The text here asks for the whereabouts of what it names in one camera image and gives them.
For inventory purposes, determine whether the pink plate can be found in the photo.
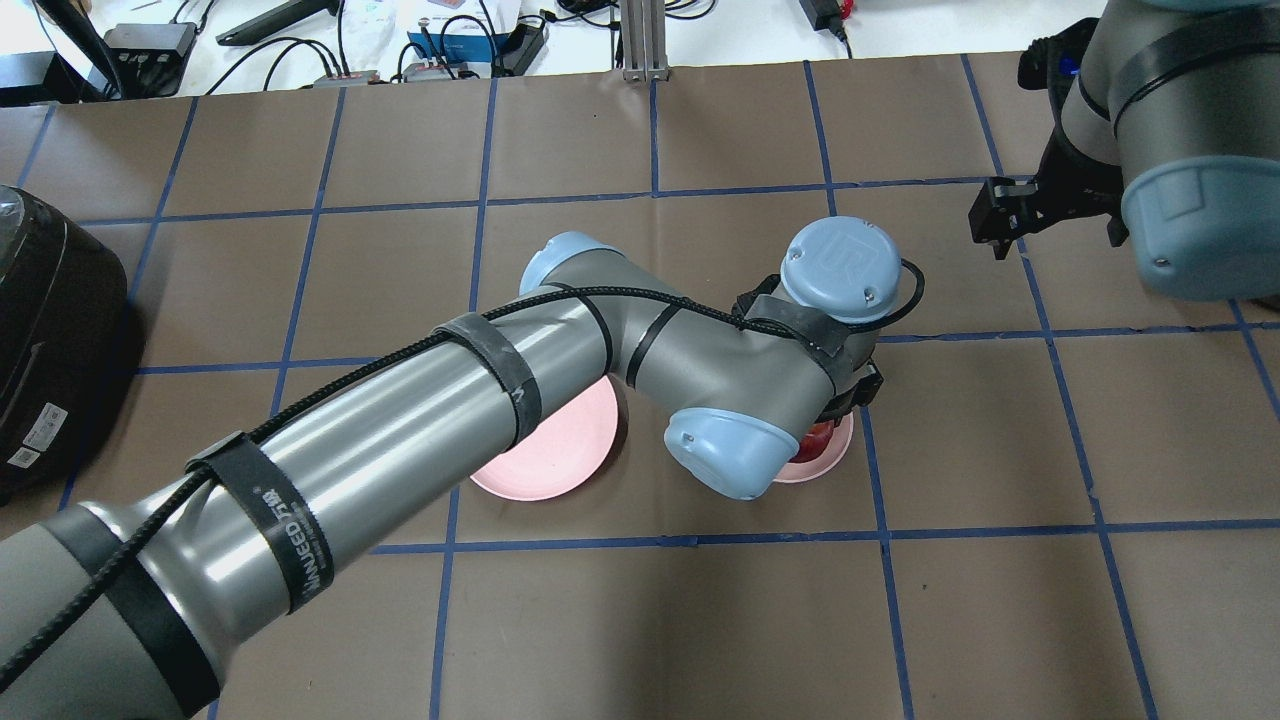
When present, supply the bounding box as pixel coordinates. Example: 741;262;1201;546
470;378;621;502

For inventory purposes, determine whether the aluminium frame post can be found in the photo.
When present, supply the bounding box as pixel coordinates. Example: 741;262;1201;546
617;0;669;83

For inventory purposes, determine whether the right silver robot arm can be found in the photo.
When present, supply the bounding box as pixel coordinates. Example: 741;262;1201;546
968;1;1279;304

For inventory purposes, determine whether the pink bowl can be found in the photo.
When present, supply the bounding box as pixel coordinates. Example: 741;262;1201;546
773;416;852;484

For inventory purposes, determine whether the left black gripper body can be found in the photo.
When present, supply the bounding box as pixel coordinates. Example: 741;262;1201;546
815;357;884;424

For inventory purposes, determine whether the blue white box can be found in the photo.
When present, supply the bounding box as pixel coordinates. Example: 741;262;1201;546
406;14;549;79

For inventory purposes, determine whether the black handheld tool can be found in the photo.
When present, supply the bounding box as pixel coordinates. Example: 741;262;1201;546
216;1;340;47

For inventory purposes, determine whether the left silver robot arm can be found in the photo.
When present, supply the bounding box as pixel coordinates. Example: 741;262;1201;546
3;217;925;719

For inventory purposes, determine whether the red yellow apple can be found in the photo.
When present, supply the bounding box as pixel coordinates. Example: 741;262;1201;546
790;420;836;464

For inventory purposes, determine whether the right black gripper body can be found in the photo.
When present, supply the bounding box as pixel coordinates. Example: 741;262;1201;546
968;18;1129;260

